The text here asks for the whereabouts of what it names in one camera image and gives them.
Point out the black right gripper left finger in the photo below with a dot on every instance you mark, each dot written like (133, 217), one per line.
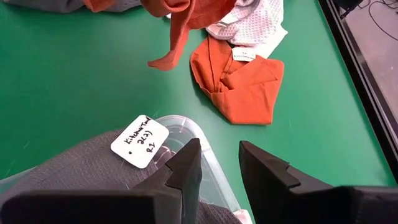
(174, 193)

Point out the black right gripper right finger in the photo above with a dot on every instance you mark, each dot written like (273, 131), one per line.
(267, 193)

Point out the clear plastic bin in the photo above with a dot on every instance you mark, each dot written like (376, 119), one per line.
(214, 186)

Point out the dark grey waffle towel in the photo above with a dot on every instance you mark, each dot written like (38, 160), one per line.
(77, 168)

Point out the orange towel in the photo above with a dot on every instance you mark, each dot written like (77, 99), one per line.
(245, 93)
(186, 18)

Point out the white light grey garments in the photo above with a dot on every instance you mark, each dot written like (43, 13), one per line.
(261, 25)

